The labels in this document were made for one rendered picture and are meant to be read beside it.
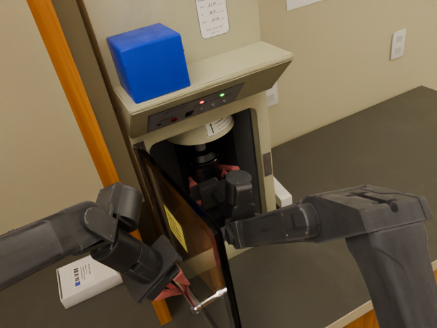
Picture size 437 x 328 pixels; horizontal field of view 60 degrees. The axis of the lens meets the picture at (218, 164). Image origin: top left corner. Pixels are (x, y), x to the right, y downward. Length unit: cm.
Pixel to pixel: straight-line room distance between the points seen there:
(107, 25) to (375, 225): 53
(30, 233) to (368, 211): 37
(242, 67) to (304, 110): 89
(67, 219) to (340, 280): 72
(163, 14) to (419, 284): 57
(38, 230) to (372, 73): 150
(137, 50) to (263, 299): 67
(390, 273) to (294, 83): 116
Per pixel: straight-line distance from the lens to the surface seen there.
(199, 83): 66
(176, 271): 65
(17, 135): 121
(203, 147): 95
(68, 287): 114
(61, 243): 51
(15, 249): 48
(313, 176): 134
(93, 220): 54
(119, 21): 71
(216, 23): 77
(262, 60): 72
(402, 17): 178
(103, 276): 111
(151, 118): 68
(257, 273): 105
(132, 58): 61
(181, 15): 74
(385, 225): 39
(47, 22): 60
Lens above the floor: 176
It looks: 34 degrees down
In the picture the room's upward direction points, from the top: 11 degrees counter-clockwise
